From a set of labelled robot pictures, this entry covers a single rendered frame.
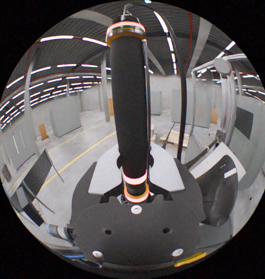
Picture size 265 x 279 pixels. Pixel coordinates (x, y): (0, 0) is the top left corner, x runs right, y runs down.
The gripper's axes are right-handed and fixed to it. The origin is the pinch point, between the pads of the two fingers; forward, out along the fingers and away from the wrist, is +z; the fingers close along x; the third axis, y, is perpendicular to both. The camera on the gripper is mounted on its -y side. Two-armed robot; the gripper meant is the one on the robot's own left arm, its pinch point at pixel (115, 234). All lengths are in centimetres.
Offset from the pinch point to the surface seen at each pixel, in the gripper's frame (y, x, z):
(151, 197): 0.3, -18.5, 13.9
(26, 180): 84, 19, -143
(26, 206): 11, -6, -54
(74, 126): 642, 29, -120
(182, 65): -1.2, -42.0, 19.8
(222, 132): -1, -21, 69
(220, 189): -10.7, -23.1, 21.7
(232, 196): -13.6, -24.8, 19.8
